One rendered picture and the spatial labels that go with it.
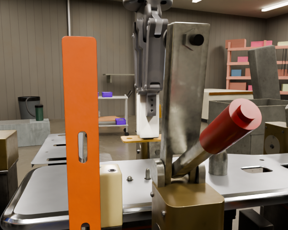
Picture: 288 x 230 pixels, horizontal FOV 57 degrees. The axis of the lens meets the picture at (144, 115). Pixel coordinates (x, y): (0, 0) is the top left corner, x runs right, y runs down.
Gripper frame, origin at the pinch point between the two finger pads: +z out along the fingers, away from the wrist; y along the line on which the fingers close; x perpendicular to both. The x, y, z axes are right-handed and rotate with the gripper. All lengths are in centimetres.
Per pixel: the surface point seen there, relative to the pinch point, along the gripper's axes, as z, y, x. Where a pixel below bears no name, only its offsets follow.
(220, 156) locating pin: 7.2, -1.5, -12.2
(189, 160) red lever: 1.6, -19.3, 0.7
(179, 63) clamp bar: -7.1, -17.0, 1.0
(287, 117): 3.6, 14.3, -38.8
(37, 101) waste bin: 51, 689, 129
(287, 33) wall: -168, 804, -707
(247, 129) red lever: -2.6, -26.8, 0.2
